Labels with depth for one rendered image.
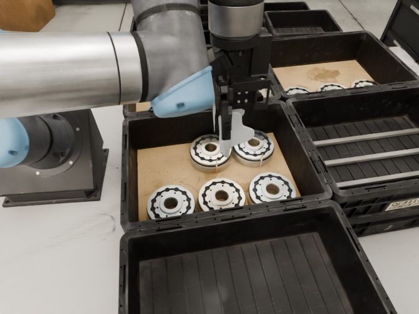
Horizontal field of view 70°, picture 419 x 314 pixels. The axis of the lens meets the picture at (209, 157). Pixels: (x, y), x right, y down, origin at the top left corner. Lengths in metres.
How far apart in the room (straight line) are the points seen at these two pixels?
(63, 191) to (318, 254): 0.64
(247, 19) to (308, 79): 0.66
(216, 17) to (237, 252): 0.43
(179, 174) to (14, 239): 0.45
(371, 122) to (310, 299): 0.54
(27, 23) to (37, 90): 3.25
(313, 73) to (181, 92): 0.82
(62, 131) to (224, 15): 0.52
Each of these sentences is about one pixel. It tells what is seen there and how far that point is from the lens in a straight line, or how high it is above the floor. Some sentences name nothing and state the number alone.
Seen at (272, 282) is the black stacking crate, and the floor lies 0.83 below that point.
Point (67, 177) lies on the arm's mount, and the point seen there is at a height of 0.78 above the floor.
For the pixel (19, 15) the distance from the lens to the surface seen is 3.55.
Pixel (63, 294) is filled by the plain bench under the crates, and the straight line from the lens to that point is 0.80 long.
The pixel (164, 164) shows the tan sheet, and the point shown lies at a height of 0.83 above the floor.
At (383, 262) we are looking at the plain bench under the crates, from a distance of 0.86.
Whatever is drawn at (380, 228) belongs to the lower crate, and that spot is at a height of 0.74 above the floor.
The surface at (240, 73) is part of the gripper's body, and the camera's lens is 0.48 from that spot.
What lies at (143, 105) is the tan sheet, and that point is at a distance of 0.93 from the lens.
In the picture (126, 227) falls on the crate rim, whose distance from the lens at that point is 0.56.
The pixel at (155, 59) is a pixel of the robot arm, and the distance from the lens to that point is 0.32.
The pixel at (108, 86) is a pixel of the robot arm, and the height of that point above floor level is 1.23.
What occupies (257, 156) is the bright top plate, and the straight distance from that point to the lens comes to 0.73.
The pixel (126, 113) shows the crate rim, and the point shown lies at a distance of 0.75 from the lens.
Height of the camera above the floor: 1.41
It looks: 49 degrees down
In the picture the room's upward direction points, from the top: straight up
